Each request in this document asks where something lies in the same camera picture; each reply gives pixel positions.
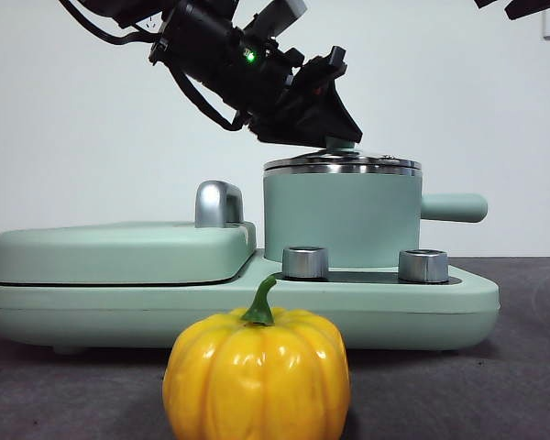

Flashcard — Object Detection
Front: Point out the glass lid with green knob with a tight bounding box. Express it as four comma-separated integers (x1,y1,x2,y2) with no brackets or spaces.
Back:
263,136,424,171

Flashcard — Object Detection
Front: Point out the yellow toy pumpkin green stem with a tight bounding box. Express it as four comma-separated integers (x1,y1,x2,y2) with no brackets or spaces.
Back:
162,276,352,440

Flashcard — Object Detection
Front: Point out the silver control knob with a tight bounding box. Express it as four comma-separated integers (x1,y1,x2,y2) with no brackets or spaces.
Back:
281,246,330,280
397,248,450,283

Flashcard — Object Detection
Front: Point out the green hinged griddle cover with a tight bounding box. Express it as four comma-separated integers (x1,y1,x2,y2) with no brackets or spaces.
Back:
0,221,259,286

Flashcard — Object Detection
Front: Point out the black braided cable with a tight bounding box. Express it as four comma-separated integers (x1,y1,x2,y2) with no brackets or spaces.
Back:
57,0,166,47
168,66,251,134

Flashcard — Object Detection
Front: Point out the green steamer pot with handle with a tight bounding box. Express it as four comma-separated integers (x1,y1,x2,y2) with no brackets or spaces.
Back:
262,164,490,270

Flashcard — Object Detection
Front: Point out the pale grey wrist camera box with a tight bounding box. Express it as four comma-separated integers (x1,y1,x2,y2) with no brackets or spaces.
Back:
242,0,309,37

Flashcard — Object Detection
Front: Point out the chrome cover handle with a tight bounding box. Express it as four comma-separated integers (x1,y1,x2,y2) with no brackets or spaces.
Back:
194,181,245,229

